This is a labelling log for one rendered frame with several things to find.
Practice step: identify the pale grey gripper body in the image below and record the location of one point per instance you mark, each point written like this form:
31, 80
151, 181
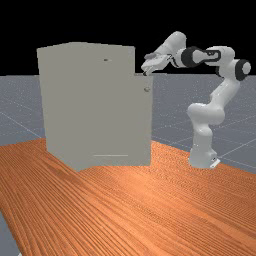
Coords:
157, 62

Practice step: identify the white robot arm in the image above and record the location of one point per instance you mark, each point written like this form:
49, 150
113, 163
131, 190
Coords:
206, 113

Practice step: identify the pale grey cabinet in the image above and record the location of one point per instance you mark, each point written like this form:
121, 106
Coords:
96, 113

